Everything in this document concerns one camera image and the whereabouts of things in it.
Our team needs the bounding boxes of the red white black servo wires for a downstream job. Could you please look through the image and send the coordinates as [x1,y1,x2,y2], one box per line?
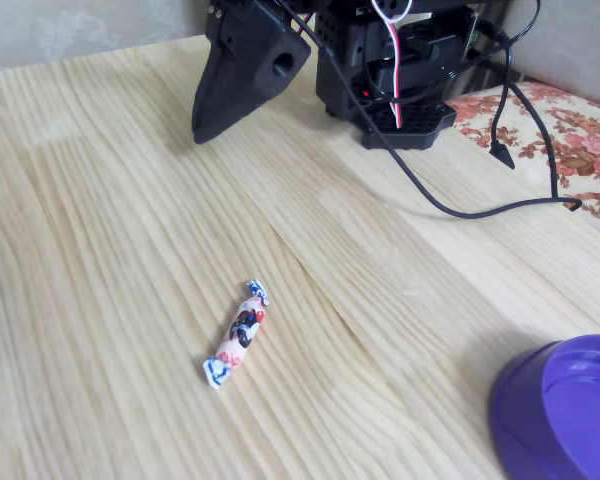
[369,0,414,130]

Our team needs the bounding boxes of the candy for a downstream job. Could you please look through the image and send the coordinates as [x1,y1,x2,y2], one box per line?
[202,278,271,392]

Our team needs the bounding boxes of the thick black power cable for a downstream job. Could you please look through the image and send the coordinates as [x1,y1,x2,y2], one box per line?
[477,17,561,201]

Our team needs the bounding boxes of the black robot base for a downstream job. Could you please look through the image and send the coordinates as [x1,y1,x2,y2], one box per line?
[313,7,459,152]

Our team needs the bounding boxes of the long thin black cable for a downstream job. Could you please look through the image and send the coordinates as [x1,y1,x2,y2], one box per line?
[277,0,583,221]

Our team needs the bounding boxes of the purple bowl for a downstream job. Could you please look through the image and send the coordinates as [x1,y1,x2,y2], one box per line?
[489,333,600,480]

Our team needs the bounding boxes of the floral patterned cloth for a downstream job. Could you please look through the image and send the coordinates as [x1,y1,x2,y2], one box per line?
[444,81,600,244]

